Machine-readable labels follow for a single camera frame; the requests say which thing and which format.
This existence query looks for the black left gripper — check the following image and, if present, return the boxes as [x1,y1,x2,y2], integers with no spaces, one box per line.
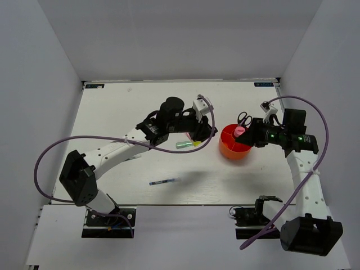
[168,110,215,142]

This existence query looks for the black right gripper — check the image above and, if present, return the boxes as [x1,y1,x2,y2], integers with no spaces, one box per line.
[235,117,287,147]

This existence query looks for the black handled scissors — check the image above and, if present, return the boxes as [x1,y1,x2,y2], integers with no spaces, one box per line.
[237,111,253,127]

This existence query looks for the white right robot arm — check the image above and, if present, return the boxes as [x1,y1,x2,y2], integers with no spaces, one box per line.
[236,105,343,257]

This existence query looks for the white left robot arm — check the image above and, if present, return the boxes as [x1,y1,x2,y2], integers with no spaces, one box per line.
[60,95,217,224]

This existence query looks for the pink transparent plastic case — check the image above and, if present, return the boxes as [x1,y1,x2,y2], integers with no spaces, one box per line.
[186,133,193,141]

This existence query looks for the green transparent plastic case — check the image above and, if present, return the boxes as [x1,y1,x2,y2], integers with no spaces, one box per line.
[175,141,194,149]

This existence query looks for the orange round organizer container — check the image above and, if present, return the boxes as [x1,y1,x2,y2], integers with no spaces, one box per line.
[219,124,251,160]

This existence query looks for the right corner table label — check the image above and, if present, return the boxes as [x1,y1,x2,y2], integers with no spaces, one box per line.
[254,82,274,87]

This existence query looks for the corner table label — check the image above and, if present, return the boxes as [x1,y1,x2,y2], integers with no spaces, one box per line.
[85,84,105,89]
[254,82,274,87]

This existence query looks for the blue ink pen refill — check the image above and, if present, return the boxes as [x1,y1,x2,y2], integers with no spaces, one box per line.
[149,178,181,186]

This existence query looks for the left corner table label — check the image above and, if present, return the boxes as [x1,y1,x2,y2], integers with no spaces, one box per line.
[85,84,105,89]

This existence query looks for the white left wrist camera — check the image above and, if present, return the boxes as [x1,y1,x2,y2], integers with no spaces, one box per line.
[192,97,213,119]

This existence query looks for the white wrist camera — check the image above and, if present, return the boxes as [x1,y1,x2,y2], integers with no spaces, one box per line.
[192,97,213,119]
[260,101,278,123]

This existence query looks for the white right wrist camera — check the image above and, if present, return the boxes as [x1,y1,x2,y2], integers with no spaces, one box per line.
[260,101,278,123]

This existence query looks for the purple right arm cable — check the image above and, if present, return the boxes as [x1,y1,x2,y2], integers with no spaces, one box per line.
[238,96,330,250]

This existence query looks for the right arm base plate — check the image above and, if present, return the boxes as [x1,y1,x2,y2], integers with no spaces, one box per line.
[229,196,282,240]

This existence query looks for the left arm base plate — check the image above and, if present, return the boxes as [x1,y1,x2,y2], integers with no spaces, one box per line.
[82,207,137,239]

